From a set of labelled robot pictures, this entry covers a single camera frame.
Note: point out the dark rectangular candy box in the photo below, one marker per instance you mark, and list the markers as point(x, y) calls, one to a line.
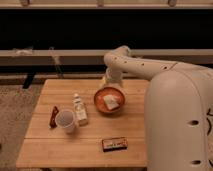
point(113, 144)

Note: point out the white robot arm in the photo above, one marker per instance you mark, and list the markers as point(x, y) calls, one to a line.
point(178, 103)

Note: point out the white sponge block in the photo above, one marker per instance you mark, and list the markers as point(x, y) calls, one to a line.
point(110, 102)

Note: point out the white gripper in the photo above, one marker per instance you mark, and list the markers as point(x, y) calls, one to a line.
point(112, 76)

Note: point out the orange ceramic bowl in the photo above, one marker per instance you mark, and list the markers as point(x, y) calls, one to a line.
point(99, 102)

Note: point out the red snack wrapper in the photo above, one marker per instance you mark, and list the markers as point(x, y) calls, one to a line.
point(52, 122)

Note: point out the white paper cup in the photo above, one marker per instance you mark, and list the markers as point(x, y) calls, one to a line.
point(65, 119)

